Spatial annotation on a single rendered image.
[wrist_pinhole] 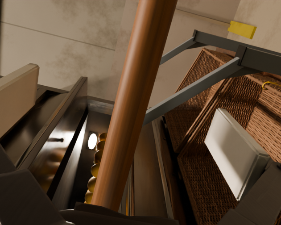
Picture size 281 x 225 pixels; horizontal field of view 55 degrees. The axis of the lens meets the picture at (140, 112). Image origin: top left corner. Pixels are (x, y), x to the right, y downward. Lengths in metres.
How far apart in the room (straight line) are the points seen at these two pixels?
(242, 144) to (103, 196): 0.16
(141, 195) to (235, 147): 0.89
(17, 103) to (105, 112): 1.68
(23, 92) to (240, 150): 0.13
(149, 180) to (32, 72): 0.97
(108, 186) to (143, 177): 0.87
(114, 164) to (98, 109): 1.59
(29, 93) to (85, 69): 3.39
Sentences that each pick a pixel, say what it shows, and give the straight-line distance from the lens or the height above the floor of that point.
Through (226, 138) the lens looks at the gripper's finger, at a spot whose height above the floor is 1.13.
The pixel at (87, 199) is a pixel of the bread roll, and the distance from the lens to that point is 1.51.
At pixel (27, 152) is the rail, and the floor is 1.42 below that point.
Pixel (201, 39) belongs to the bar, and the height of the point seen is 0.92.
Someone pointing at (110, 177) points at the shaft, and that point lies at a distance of 0.27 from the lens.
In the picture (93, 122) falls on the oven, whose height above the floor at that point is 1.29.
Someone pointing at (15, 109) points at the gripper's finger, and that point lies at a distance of 0.17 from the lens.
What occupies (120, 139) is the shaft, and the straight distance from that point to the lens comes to 0.25.
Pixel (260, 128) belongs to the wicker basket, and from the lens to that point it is 1.22.
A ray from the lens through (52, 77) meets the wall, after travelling 3.70.
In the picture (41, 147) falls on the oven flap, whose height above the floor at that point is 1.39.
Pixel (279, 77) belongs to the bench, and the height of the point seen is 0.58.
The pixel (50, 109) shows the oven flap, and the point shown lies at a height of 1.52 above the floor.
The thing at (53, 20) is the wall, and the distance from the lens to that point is 3.56.
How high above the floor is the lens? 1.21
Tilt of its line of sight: 7 degrees down
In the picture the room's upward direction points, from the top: 77 degrees counter-clockwise
